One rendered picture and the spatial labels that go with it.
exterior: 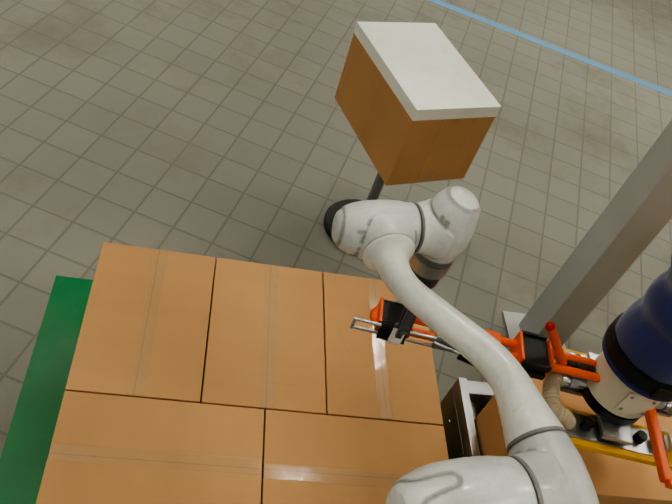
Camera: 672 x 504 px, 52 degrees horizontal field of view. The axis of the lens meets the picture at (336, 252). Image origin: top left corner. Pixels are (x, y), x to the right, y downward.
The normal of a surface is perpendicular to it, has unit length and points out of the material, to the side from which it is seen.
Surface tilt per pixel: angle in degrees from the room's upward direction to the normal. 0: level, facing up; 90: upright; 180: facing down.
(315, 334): 0
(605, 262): 90
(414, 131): 90
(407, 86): 0
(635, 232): 90
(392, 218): 8
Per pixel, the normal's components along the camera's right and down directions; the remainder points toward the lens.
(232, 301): 0.25, -0.66
